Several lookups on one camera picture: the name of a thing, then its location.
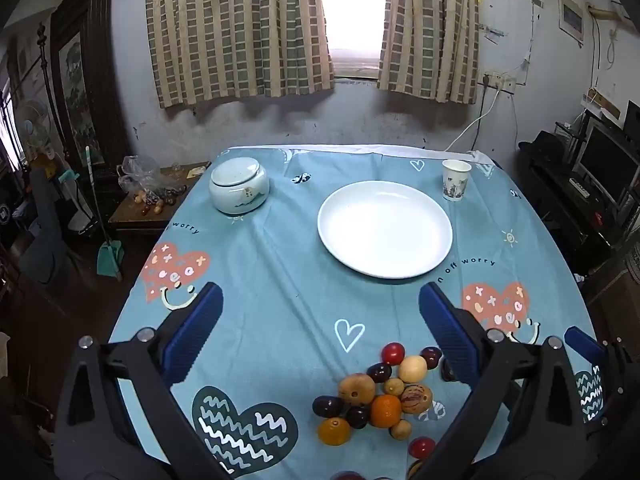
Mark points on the dark speckled passionfruit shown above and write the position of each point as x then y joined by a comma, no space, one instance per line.
350,476

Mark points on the small tan nut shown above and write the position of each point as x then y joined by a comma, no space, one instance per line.
400,429

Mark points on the beige apple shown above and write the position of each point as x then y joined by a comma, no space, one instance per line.
413,368

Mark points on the dark purple plum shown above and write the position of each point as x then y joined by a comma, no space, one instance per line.
446,372
431,357
327,406
357,416
379,373

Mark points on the small yellow kumquat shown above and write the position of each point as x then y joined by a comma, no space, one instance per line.
393,386

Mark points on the orange mandarin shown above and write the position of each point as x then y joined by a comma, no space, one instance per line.
414,469
385,410

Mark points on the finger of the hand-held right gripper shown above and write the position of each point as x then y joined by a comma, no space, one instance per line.
582,344

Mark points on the blue printed tablecloth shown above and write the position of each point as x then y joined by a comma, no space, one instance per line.
280,280

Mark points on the window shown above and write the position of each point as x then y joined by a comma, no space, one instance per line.
352,10

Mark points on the white plate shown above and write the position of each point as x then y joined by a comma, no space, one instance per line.
385,227

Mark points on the checked beige curtain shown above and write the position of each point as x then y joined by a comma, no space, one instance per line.
430,30
235,30

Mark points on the printed paper cup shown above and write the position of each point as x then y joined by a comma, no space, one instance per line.
456,180

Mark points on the yellow tangerine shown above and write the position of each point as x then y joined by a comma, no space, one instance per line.
334,431

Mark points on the white undercloth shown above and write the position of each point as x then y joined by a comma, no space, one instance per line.
350,150

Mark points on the white electric fan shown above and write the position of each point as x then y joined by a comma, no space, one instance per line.
32,125

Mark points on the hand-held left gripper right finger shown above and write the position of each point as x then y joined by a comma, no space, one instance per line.
447,330

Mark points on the beige speckled fruit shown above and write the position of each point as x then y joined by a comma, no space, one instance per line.
416,398

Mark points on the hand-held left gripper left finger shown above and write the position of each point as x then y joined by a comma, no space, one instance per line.
192,335

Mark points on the white ceramic lidded jar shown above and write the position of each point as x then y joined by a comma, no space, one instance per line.
239,185

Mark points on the clear plastic bag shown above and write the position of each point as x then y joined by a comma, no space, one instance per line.
139,172

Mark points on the tan speckled pear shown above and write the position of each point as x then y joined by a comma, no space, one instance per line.
357,389

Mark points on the dark framed picture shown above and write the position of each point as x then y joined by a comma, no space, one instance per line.
75,85

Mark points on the white wall socket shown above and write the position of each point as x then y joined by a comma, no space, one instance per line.
497,82

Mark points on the black media stand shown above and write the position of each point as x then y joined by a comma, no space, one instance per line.
565,210

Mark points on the white wall box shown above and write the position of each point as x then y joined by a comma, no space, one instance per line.
571,17

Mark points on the wooden side table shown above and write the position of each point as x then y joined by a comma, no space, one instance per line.
135,217

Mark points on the black monitor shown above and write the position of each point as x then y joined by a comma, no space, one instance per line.
607,160

